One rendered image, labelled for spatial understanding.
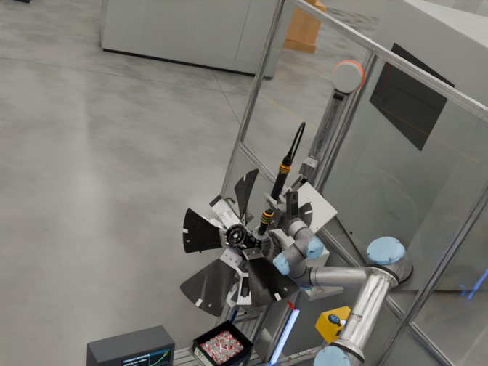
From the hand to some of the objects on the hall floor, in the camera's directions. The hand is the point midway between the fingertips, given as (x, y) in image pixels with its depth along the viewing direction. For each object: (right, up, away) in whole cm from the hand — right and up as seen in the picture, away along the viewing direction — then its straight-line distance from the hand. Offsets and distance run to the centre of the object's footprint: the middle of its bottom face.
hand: (270, 192), depth 214 cm
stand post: (-17, -115, +101) cm, 154 cm away
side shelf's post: (+2, -115, +112) cm, 160 cm away
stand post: (-36, -117, +88) cm, 151 cm away
